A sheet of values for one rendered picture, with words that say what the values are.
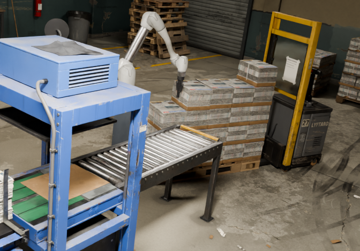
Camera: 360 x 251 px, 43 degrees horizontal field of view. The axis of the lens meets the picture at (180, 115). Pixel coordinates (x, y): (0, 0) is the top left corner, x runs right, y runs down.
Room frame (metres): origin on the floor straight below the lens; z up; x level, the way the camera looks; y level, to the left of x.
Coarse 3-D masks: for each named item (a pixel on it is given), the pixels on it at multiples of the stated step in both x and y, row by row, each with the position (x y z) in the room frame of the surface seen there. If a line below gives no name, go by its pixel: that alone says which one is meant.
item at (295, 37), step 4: (272, 28) 5.78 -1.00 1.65; (272, 32) 5.76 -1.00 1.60; (276, 32) 5.70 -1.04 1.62; (280, 32) 5.65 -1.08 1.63; (284, 32) 5.59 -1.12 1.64; (288, 32) 5.59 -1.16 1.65; (284, 36) 5.57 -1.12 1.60; (288, 36) 5.52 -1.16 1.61; (292, 36) 5.46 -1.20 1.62; (296, 36) 5.41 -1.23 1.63; (300, 36) 5.36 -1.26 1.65; (296, 40) 5.40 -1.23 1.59; (300, 40) 5.35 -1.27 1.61; (304, 40) 5.30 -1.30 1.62; (308, 40) 5.25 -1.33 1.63
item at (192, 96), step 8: (184, 88) 4.67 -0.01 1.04; (192, 88) 4.63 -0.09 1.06; (200, 88) 4.68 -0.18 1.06; (208, 88) 4.73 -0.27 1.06; (184, 96) 4.65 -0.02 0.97; (192, 96) 4.59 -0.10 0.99; (200, 96) 4.64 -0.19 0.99; (208, 96) 4.69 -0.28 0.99; (184, 104) 4.63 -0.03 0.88; (192, 104) 4.60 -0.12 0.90; (200, 104) 4.65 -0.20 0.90; (208, 104) 4.70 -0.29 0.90
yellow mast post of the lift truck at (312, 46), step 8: (320, 24) 5.21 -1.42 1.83; (312, 32) 5.20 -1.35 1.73; (312, 40) 5.18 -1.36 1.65; (312, 48) 5.19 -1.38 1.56; (312, 56) 5.20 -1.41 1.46; (304, 64) 5.21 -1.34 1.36; (312, 64) 5.22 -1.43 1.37; (304, 72) 5.19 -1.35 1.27; (304, 80) 5.18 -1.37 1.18; (304, 88) 5.20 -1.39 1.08; (304, 96) 5.21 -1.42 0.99; (296, 104) 5.21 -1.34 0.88; (296, 112) 5.18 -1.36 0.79; (296, 120) 5.19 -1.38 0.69; (296, 128) 5.20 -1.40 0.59; (288, 136) 5.24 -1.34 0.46; (296, 136) 5.22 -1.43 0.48; (288, 144) 5.20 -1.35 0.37; (288, 152) 5.18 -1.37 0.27; (288, 160) 5.19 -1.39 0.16
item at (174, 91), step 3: (174, 81) 4.88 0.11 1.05; (183, 81) 4.89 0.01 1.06; (186, 81) 4.91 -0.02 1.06; (189, 81) 4.93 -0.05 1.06; (192, 81) 4.95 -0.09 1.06; (195, 81) 4.97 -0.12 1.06; (174, 84) 4.87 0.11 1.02; (174, 87) 4.87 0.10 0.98; (174, 90) 4.86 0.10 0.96; (171, 93) 4.89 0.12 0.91; (174, 93) 4.84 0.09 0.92; (174, 96) 4.83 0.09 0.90; (177, 99) 4.77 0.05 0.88
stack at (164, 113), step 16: (160, 112) 4.48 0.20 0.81; (176, 112) 4.50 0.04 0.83; (192, 112) 4.61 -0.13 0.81; (208, 112) 4.72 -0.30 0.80; (224, 112) 4.85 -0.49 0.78; (240, 112) 4.97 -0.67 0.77; (224, 128) 4.86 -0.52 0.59; (240, 128) 4.98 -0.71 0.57; (240, 144) 5.01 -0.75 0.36; (208, 160) 4.79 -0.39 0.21; (192, 176) 4.70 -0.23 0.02; (208, 176) 4.80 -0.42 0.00
